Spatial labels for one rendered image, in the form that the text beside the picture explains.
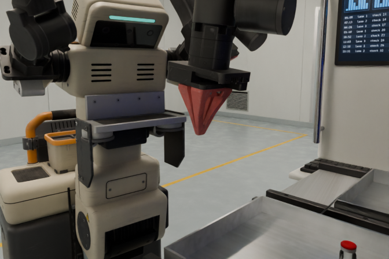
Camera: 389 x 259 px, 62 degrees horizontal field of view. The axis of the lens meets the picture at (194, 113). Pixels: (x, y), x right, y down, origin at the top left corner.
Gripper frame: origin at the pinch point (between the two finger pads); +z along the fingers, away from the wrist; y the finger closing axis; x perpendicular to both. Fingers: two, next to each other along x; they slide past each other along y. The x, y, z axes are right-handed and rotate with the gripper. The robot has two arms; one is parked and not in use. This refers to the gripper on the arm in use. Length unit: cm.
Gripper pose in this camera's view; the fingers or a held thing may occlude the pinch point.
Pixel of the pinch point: (200, 129)
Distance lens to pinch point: 47.2
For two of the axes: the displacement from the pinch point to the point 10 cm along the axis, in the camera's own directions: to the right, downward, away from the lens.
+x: 6.9, -1.1, 7.2
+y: 7.2, 2.6, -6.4
